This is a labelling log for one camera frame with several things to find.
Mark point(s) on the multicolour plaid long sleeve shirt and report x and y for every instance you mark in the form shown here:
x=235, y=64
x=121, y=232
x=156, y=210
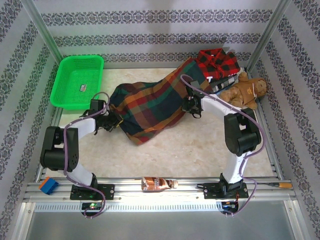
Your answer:
x=155, y=102

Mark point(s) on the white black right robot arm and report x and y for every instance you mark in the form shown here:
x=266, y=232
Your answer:
x=240, y=135

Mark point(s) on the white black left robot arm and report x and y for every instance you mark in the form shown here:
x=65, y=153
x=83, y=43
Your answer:
x=75, y=127

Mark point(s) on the black shirt with white letters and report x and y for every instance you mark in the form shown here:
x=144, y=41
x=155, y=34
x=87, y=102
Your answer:
x=209, y=78

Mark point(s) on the grey white plaid shirt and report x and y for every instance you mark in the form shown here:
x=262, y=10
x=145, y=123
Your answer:
x=222, y=83

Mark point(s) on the small sticker label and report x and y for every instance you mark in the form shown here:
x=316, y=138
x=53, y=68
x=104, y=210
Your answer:
x=82, y=87

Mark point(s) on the red black plaid shirt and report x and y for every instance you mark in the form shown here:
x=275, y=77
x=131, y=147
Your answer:
x=220, y=62

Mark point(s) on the brown teddy bear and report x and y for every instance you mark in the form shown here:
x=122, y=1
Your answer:
x=245, y=92

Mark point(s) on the green plastic basket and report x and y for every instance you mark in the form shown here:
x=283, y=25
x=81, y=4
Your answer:
x=75, y=75

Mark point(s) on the brown drink bottle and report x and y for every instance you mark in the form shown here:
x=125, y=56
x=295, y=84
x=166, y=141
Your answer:
x=155, y=184

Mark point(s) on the small controller board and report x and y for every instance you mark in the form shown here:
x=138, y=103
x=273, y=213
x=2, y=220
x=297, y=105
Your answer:
x=228, y=205
x=92, y=205

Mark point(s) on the blue orange toy block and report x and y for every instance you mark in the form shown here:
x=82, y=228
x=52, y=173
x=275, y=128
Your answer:
x=48, y=185

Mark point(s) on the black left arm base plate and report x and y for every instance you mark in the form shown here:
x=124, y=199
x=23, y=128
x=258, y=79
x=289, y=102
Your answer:
x=107, y=191

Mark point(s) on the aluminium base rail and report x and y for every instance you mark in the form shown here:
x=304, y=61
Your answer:
x=130, y=193

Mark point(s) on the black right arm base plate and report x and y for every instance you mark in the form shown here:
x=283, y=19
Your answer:
x=212, y=191

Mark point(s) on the aluminium frame post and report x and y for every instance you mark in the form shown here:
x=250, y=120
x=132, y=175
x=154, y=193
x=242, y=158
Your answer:
x=268, y=35
x=41, y=27

